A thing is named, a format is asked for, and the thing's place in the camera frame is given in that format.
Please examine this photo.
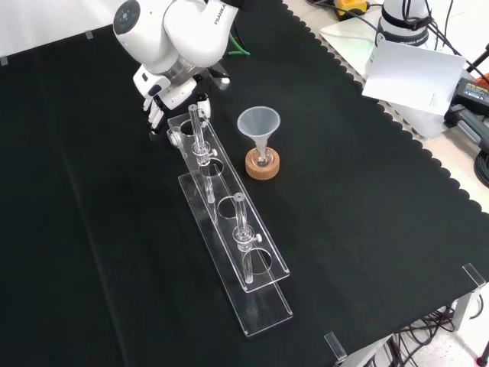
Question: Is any black cloth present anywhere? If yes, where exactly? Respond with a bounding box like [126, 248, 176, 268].
[0, 0, 489, 367]

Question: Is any coiled black cable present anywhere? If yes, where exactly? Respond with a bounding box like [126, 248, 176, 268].
[473, 149, 489, 185]

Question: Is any white table leg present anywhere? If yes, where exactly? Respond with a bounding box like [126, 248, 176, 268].
[452, 285, 476, 334]

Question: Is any black cable bundle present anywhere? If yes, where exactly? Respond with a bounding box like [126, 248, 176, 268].
[381, 301, 459, 367]

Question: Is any white paper card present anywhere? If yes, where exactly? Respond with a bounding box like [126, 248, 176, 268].
[361, 39, 468, 116]

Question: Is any clear round-bottom flask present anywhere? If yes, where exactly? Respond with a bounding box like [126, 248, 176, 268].
[251, 146, 274, 168]

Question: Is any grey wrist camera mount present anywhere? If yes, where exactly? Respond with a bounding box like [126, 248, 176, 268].
[207, 63, 232, 92]

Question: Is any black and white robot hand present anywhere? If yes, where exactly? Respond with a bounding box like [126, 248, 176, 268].
[132, 63, 213, 136]

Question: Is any clear acrylic funnel stand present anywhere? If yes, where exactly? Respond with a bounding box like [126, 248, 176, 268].
[167, 103, 295, 338]

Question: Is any black clamp handle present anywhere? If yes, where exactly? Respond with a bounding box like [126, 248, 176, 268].
[445, 103, 489, 147]

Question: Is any translucent plastic funnel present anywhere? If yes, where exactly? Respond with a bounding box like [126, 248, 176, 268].
[236, 107, 282, 155]

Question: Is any cork ring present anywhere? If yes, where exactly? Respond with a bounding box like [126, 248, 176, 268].
[244, 147, 283, 180]

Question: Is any clear glass weighing funnel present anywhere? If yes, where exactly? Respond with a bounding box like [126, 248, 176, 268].
[166, 127, 189, 159]

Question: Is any yellow stop button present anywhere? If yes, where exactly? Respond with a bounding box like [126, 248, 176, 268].
[335, 0, 371, 21]

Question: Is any green cable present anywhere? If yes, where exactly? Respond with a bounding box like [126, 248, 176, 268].
[227, 31, 252, 59]

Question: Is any pale board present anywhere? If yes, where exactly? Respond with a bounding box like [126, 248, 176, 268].
[319, 16, 449, 139]

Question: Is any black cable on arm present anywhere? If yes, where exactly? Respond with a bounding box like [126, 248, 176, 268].
[400, 0, 468, 59]

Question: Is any black power adapter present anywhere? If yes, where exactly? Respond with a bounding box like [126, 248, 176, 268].
[444, 76, 489, 120]

